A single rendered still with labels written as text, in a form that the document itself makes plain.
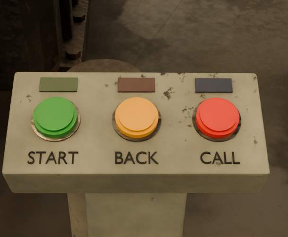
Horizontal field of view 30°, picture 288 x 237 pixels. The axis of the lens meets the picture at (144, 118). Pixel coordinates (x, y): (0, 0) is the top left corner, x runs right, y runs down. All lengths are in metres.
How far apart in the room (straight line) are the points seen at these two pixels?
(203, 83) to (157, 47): 1.16
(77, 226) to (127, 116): 0.36
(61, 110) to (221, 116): 0.15
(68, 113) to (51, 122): 0.02
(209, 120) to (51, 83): 0.16
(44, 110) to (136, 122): 0.09
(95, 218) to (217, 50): 1.20
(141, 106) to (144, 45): 1.20
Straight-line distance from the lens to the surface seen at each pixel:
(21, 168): 0.48
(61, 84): 0.52
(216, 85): 0.52
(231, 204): 1.22
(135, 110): 0.49
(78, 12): 1.68
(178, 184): 0.50
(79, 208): 0.77
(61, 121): 0.49
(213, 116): 0.49
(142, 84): 0.51
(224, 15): 1.88
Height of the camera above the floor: 0.93
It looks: 41 degrees down
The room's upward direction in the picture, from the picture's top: 2 degrees clockwise
